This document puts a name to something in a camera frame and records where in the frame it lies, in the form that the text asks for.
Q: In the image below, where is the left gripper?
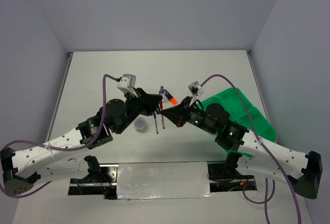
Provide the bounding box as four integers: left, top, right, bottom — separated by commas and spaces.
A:
115, 88, 163, 135

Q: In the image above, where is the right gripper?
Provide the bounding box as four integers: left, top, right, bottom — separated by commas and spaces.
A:
161, 95, 216, 134

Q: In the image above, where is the red pen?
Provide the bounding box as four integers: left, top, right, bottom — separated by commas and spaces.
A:
159, 101, 166, 130

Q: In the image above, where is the blue ballpoint pen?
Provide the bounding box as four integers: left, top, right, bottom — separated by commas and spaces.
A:
153, 112, 159, 134

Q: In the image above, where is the orange cap highlighter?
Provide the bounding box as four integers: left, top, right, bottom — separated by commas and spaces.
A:
165, 90, 177, 105

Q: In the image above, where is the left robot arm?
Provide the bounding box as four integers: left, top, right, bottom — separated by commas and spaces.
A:
1, 88, 162, 198

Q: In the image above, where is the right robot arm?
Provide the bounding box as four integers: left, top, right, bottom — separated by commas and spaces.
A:
161, 97, 322, 199

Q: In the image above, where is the white glue bottle blue cap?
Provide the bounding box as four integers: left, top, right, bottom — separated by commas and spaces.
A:
159, 86, 167, 103

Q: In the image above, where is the clear jar of paper clips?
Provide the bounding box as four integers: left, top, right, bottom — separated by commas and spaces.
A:
134, 117, 147, 132

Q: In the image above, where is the green plastic organizer tray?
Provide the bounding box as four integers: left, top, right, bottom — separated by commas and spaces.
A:
201, 88, 276, 143

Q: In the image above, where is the silver tape strip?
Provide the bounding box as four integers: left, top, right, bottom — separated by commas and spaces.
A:
117, 162, 211, 200

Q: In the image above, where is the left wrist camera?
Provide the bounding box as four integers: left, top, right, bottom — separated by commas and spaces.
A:
117, 74, 136, 92

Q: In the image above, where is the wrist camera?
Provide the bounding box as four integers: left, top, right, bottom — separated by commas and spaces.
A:
117, 74, 136, 92
188, 81, 204, 97

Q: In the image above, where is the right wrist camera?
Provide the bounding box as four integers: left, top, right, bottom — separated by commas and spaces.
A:
188, 81, 204, 97

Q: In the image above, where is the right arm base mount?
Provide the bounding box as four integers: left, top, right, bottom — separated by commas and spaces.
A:
207, 162, 257, 193

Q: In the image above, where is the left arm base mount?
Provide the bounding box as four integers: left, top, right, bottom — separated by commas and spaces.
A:
68, 164, 119, 200

